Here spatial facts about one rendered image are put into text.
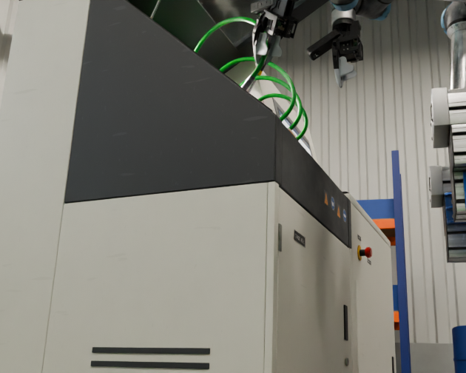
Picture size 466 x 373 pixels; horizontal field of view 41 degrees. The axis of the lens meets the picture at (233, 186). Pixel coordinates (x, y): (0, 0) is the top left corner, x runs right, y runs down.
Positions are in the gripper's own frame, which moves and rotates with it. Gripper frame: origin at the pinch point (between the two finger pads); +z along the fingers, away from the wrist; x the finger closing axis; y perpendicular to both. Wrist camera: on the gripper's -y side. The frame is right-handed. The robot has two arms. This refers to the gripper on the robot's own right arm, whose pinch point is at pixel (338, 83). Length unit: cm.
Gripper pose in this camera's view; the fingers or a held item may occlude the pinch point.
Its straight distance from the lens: 194.0
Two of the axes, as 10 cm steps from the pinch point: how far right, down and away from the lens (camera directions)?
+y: 9.1, -1.0, -4.0
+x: 4.1, 3.0, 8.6
